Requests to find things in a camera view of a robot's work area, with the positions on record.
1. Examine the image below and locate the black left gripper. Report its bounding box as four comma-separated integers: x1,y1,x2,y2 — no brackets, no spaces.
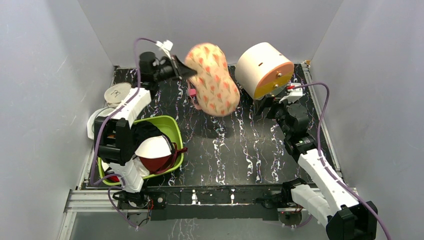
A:
153,56,198,84

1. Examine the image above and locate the floral mesh laundry bag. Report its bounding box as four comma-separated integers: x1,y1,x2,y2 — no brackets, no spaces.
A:
184,42,240,117

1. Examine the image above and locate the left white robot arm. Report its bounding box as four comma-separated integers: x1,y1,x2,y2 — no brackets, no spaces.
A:
93,51,197,208

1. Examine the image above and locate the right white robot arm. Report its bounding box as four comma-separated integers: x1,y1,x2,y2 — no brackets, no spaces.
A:
254,97,378,240

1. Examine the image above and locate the white round mesh bag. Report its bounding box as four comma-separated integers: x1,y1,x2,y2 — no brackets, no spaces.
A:
86,107,115,140

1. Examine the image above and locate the dark red bra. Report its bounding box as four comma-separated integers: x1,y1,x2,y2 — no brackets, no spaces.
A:
138,147,188,175

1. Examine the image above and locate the small pink block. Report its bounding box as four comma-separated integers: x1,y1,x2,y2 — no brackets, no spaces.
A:
187,88,197,98

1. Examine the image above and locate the cream cylindrical drum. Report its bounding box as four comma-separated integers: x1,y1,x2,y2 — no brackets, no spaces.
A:
235,42,295,100

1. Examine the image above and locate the green plastic basket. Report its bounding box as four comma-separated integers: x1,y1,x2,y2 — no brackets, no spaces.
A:
97,115,184,186

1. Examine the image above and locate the black garment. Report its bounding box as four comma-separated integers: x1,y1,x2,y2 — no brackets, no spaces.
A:
131,121,176,152

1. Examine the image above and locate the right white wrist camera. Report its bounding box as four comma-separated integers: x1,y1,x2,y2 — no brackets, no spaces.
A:
278,82,304,104

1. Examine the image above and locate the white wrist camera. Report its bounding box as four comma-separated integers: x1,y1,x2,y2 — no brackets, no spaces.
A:
278,82,304,104
155,40,174,60

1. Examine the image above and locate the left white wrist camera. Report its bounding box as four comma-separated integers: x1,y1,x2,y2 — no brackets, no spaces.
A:
155,40,174,60

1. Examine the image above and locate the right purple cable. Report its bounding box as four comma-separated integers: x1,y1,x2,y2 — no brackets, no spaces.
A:
293,82,393,240

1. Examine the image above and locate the purple cable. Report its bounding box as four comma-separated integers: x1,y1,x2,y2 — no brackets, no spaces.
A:
90,37,160,229
293,82,393,240

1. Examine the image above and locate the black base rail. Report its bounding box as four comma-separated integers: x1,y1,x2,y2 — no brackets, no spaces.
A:
112,185,309,222

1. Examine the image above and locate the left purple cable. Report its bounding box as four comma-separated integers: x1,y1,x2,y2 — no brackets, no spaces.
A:
90,37,160,229

